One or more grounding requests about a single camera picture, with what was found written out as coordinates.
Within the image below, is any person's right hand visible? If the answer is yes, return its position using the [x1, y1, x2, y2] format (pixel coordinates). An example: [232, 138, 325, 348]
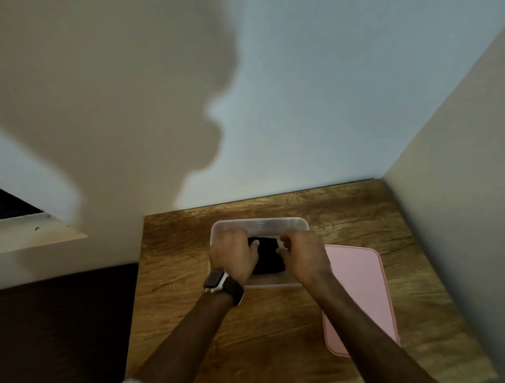
[276, 230, 335, 287]

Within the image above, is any person's left hand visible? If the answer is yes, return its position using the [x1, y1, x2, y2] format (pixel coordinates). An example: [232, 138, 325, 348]
[208, 230, 260, 287]

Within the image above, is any clear plastic container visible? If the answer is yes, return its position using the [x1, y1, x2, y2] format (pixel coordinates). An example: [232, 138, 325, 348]
[209, 217, 311, 291]

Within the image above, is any pink plastic lid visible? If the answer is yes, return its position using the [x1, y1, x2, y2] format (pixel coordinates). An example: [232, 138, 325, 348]
[321, 244, 401, 359]

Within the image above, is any person's right forearm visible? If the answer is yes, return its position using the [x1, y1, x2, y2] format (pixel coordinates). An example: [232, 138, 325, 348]
[306, 274, 437, 383]

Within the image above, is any person's left forearm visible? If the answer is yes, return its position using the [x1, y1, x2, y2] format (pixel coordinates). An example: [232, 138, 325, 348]
[134, 291, 234, 383]

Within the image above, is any white window ledge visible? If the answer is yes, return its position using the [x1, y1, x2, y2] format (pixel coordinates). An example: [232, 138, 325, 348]
[0, 188, 88, 254]

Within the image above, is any dark strap wristwatch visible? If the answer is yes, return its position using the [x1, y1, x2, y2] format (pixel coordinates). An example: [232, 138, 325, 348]
[203, 269, 245, 307]

